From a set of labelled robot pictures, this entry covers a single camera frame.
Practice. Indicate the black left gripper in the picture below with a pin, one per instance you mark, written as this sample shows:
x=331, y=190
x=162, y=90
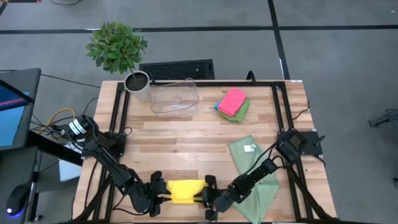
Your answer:
x=154, y=188

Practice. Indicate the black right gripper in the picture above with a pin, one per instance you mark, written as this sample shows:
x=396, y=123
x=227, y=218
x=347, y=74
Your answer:
x=219, y=199

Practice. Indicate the yellow microfiber towel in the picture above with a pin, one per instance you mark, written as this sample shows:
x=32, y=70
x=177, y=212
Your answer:
x=185, y=191

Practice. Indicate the pale green waffle towel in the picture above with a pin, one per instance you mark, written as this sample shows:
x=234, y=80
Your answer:
x=264, y=199

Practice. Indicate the blue microfiber towel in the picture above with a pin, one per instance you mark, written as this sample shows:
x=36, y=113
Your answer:
x=216, y=106

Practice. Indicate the pink microfiber towel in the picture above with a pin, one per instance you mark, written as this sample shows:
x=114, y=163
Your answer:
x=232, y=101

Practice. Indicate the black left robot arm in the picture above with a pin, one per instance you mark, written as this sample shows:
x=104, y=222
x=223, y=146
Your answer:
x=107, y=160

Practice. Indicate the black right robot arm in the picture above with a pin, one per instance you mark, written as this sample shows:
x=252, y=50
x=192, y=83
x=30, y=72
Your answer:
x=258, y=174

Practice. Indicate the clear plastic bin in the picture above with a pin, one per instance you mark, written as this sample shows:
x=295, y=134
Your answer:
x=174, y=99

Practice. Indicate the white paper sheet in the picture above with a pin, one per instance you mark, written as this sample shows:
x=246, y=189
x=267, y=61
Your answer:
x=68, y=169

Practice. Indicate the white planter pot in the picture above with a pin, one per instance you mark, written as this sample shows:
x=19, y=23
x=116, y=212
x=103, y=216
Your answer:
x=136, y=87

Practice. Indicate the black keyboard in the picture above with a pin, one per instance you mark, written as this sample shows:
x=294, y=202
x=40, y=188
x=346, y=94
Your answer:
x=177, y=70

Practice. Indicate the black computer mouse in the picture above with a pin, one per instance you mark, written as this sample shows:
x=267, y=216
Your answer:
x=17, y=199

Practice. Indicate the grey desk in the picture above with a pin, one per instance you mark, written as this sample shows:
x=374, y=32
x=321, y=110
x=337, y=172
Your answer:
x=15, y=174

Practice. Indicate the green leafy tree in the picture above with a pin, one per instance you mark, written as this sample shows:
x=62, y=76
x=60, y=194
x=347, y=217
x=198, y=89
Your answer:
x=116, y=46

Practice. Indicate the monitor with blue screen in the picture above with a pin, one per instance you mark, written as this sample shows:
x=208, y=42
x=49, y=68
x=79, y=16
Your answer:
x=12, y=118

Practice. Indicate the black floor stand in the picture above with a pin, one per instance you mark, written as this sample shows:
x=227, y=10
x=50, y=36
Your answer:
x=384, y=119

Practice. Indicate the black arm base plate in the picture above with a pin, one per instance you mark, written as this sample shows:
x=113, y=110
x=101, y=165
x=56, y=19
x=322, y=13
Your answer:
x=119, y=146
x=312, y=149

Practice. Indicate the black table frame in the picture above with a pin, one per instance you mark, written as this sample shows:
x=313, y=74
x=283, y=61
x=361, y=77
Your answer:
x=199, y=83

